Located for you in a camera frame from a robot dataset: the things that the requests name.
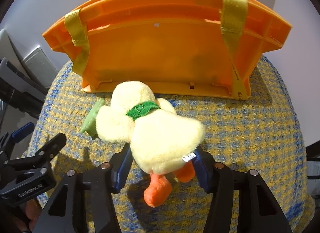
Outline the yellow blue plaid blanket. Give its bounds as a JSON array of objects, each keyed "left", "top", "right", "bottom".
[{"left": 22, "top": 55, "right": 315, "bottom": 233}]

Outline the green rubber toy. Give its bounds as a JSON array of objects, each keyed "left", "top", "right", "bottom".
[{"left": 80, "top": 98, "right": 105, "bottom": 140}]

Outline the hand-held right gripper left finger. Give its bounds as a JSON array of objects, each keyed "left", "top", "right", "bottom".
[{"left": 37, "top": 145, "right": 133, "bottom": 233}]

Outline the black stand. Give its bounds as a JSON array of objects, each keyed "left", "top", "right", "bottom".
[{"left": 0, "top": 58, "right": 47, "bottom": 119}]

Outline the yellow plush duck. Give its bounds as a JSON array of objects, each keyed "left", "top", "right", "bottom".
[{"left": 95, "top": 80, "right": 206, "bottom": 208}]

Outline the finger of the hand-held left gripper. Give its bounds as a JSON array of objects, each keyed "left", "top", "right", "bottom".
[
  {"left": 32, "top": 133, "right": 67, "bottom": 160},
  {"left": 12, "top": 122, "right": 35, "bottom": 140}
]

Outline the orange plastic crate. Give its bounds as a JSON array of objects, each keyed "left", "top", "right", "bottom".
[{"left": 42, "top": 0, "right": 292, "bottom": 100}]

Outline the person's left hand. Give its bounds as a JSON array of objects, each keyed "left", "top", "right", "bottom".
[{"left": 24, "top": 197, "right": 47, "bottom": 227}]

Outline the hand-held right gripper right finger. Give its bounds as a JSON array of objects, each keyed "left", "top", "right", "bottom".
[{"left": 194, "top": 147, "right": 293, "bottom": 233}]

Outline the white flat panel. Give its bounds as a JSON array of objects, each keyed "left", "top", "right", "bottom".
[{"left": 0, "top": 29, "right": 59, "bottom": 89}]

